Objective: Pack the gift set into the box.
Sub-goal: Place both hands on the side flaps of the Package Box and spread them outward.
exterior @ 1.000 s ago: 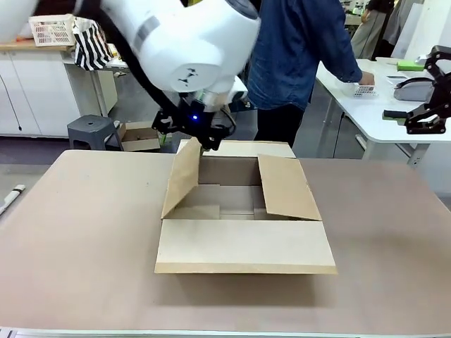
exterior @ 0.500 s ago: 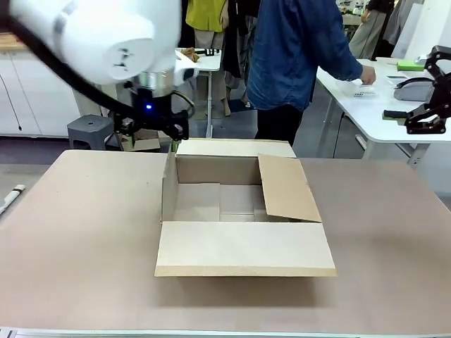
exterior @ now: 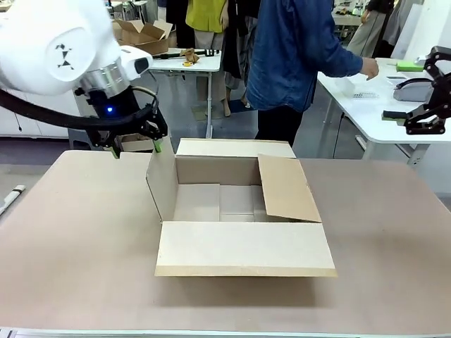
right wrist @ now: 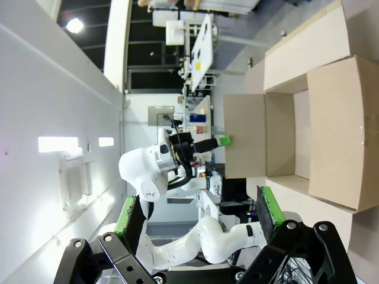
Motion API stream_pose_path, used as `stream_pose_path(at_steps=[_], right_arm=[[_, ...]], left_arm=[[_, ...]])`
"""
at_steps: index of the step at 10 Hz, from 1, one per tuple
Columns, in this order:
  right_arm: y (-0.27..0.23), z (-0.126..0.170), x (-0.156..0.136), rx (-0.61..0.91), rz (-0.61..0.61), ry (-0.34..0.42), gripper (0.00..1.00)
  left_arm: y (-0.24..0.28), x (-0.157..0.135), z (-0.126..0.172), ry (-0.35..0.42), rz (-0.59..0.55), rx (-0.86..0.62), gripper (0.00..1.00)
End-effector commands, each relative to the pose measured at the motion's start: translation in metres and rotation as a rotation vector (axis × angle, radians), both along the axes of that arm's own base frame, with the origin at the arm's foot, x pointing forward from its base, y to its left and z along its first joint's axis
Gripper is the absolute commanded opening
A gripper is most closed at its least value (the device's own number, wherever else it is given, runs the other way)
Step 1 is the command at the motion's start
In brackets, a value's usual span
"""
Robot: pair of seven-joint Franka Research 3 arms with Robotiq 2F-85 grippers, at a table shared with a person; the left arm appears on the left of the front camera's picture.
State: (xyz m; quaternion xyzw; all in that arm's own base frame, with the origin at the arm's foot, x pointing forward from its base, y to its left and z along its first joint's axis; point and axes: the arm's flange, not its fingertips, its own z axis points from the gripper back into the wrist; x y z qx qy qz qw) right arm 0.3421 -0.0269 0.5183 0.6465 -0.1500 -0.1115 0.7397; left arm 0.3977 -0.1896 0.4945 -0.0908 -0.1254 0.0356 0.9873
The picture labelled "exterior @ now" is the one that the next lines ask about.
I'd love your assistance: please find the white tube black band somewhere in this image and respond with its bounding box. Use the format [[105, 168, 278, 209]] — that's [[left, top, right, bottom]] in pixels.
[[0, 184, 27, 216]]

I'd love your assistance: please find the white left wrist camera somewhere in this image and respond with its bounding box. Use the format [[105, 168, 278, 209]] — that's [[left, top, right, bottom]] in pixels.
[[118, 45, 154, 82]]

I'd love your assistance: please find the small cardboard box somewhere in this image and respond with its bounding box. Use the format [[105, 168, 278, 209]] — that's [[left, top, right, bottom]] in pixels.
[[121, 132, 156, 153]]

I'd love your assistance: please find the bystander in dark clothes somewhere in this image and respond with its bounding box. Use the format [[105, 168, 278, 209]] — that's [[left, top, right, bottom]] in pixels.
[[221, 0, 261, 109]]

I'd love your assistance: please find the white background table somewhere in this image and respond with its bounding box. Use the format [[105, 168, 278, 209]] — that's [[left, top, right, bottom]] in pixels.
[[146, 47, 223, 139]]

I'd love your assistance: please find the bystander in beige clothes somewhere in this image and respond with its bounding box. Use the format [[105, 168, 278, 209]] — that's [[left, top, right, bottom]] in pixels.
[[347, 0, 390, 59]]

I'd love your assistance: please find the white side table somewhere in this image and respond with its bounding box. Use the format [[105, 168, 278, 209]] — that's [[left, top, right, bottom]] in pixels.
[[316, 57, 451, 167]]

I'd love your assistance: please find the black green grabber tool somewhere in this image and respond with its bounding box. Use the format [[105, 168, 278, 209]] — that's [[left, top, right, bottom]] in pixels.
[[152, 49, 221, 60]]

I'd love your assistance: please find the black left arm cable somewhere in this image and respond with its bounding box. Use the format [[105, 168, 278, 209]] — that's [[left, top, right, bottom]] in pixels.
[[0, 88, 159, 130]]

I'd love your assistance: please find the white cabinet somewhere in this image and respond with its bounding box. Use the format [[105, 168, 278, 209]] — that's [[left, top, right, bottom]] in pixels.
[[0, 82, 89, 139]]

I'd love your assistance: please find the person's left hand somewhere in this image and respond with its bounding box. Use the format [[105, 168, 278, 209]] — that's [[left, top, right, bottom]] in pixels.
[[359, 56, 381, 82]]

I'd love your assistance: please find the person in blue denim shirt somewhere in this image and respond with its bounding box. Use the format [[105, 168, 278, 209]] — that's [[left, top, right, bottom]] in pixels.
[[245, 0, 364, 149]]

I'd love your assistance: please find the bystander in yellow vest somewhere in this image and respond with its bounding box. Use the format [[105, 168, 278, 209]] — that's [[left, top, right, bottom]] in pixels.
[[185, 0, 232, 118]]

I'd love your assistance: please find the brown cardboard packing box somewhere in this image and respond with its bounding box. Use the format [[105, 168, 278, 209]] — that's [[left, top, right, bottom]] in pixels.
[[144, 137, 338, 279]]

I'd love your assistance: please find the brown plush toy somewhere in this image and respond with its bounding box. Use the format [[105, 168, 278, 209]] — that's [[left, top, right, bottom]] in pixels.
[[179, 46, 201, 64]]

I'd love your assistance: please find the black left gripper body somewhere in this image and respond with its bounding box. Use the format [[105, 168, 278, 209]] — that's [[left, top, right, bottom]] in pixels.
[[86, 86, 146, 141]]

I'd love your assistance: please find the grey device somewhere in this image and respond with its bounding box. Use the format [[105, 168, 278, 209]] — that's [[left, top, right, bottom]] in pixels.
[[392, 77, 435, 102]]

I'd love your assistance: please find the open background cardboard box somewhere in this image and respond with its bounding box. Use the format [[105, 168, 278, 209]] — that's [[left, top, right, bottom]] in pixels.
[[112, 18, 176, 56]]

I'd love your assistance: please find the person's left forearm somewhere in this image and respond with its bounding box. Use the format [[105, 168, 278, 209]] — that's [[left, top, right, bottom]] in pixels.
[[318, 44, 366, 77]]

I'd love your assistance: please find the aluminium profile base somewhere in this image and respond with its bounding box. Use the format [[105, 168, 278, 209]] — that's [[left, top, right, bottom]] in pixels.
[[0, 327, 451, 338]]

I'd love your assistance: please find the clear plastic container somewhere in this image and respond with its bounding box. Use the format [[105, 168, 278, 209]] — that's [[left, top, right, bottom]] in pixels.
[[332, 75, 357, 96]]

